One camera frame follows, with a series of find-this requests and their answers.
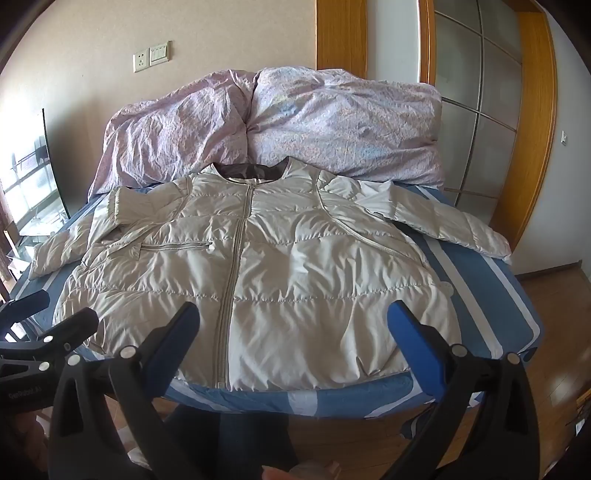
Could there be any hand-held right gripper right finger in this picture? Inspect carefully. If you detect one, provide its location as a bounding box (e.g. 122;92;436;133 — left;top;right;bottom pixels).
376;300;539;480

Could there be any pink crumpled duvet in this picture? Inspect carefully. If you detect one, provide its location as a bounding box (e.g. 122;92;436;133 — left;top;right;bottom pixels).
88;66;445;199

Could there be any blue white striped bedsheet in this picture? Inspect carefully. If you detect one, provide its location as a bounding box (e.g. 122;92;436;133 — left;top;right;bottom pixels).
7;185;543;418

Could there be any cream puffer jacket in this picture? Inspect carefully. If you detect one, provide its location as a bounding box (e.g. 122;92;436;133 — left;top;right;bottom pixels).
28;156;513;393

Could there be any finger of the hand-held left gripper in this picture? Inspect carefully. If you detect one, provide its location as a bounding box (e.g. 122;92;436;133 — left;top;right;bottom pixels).
0;307;100;366
0;289;51;330

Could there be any wooden bedside shelf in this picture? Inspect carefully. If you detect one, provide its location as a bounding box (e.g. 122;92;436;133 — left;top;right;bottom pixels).
418;0;559;266

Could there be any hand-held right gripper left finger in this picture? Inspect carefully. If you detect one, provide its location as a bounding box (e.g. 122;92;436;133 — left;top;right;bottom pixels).
48;301;201;480

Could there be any wooden door frame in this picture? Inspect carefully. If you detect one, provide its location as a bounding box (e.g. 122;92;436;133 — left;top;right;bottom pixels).
316;0;368;78

